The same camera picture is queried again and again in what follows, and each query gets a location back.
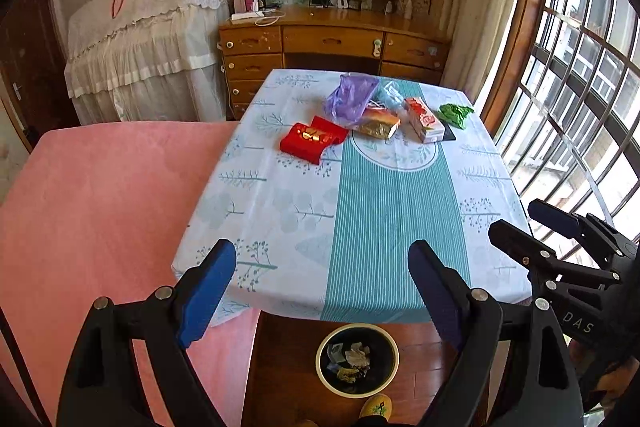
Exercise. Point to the dark blue cream-rimmed trash bin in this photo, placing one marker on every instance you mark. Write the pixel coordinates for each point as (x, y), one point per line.
(385, 357)

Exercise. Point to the white power strip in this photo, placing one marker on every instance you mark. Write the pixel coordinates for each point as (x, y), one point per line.
(247, 14)

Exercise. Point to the red box gold print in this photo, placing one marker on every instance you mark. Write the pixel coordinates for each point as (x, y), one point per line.
(300, 144)

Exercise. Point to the clear blue plastic bag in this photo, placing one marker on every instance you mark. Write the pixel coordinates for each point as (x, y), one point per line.
(390, 94)

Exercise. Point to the dark wooden door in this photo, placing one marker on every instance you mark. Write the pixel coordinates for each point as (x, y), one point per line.
(30, 57)

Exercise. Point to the red and white carton box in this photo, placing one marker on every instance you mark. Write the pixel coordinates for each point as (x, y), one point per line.
(425, 122)

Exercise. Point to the pink pen holder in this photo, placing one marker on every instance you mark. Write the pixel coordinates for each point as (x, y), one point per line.
(248, 2)

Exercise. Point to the wooden window frame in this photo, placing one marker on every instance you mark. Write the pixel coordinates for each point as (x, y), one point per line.
(520, 7)

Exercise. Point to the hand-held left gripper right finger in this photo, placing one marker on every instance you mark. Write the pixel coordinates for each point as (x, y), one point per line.
(435, 292)

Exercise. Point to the yellow embroidered slipper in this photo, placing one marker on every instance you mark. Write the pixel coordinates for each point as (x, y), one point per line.
(306, 423)
(376, 404)

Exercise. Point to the wooden desk with drawers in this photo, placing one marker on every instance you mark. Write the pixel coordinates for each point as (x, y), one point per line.
(325, 39)

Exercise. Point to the purple plastic bag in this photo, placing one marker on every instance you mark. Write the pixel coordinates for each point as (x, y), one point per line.
(347, 102)

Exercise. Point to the table with patterned tablecloth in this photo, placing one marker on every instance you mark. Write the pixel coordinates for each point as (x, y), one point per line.
(390, 232)

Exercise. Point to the pink blanket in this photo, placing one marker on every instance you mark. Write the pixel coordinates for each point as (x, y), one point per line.
(100, 217)

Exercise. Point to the white lace covered piano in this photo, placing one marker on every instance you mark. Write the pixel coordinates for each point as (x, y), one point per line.
(140, 42)

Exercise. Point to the green crumpled wrapper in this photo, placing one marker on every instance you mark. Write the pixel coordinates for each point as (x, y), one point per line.
(455, 114)

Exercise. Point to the window with metal grille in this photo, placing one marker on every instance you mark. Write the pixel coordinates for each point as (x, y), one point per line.
(585, 72)

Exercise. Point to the yellow wrapper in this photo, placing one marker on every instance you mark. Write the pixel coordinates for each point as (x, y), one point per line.
(349, 373)

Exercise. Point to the white bottle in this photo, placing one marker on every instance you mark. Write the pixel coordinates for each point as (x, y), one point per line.
(408, 8)

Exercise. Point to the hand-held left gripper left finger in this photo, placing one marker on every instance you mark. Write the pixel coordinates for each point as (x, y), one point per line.
(207, 292)

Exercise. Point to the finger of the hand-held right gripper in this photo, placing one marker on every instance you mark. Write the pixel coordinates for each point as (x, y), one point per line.
(520, 242)
(552, 217)

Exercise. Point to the red packet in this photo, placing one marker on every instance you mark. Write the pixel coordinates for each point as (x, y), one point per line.
(335, 132)

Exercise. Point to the brown snack packet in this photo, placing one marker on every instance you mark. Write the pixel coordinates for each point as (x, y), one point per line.
(375, 127)

